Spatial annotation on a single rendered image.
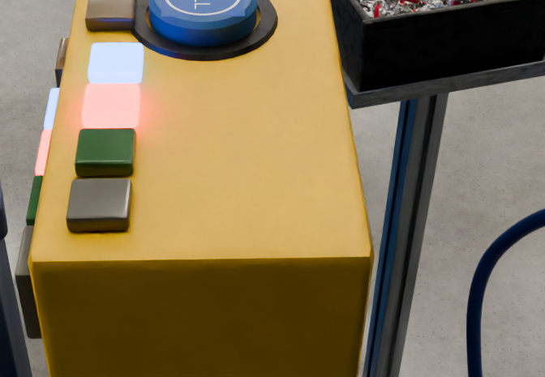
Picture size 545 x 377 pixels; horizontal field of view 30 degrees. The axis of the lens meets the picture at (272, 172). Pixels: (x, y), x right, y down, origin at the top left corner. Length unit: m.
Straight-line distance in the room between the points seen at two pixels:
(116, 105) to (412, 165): 0.59
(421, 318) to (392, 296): 0.70
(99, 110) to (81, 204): 0.04
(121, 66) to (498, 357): 1.38
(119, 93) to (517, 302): 1.48
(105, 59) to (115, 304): 0.09
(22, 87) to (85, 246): 1.91
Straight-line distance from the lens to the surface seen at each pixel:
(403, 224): 0.95
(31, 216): 0.33
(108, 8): 0.38
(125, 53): 0.36
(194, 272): 0.29
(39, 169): 0.35
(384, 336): 1.06
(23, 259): 0.32
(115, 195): 0.30
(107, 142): 0.32
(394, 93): 0.79
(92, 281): 0.30
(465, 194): 1.95
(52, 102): 0.37
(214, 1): 0.38
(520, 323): 1.75
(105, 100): 0.34
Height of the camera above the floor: 1.28
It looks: 41 degrees down
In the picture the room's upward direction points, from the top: 2 degrees clockwise
